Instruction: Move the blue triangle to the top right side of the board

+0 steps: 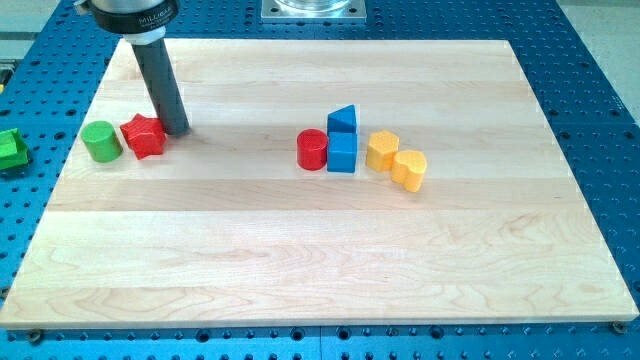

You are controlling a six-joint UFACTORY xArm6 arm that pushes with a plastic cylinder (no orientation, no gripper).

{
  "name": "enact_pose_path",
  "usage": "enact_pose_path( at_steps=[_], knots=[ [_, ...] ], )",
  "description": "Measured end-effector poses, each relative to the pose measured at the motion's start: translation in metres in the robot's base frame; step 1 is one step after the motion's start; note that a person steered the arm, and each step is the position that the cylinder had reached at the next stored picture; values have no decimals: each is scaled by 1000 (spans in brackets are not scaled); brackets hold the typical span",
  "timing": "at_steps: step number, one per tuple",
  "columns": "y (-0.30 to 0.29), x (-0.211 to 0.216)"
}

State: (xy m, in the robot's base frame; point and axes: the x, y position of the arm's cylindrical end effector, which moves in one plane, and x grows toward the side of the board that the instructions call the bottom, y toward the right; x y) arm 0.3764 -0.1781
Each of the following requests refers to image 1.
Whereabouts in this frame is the wooden board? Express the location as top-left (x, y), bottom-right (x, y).
top-left (1, 39), bottom-right (638, 329)

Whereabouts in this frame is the blue triangle block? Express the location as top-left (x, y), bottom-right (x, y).
top-left (327, 104), bottom-right (357, 133)

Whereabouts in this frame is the green block off board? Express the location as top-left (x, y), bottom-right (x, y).
top-left (0, 128), bottom-right (29, 170)

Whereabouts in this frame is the red cylinder block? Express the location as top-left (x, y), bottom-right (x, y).
top-left (296, 129), bottom-right (328, 171)

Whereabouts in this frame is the blue cube block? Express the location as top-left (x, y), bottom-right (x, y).
top-left (327, 132), bottom-right (358, 173)

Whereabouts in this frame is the yellow hexagon block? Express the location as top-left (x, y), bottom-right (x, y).
top-left (366, 130), bottom-right (400, 172)

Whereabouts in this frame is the yellow heart block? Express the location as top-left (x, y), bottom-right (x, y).
top-left (391, 150), bottom-right (427, 192)

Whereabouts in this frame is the red star block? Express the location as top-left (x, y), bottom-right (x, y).
top-left (119, 114), bottom-right (166, 160)

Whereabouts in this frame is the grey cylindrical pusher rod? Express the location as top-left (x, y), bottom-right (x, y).
top-left (132, 39), bottom-right (190, 136)

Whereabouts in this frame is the green cylinder block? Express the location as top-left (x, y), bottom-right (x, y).
top-left (80, 121), bottom-right (123, 163)

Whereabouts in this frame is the blue perforated table plate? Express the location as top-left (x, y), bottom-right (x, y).
top-left (1, 1), bottom-right (639, 359)

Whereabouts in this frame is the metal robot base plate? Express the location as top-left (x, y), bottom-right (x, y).
top-left (260, 0), bottom-right (367, 24)

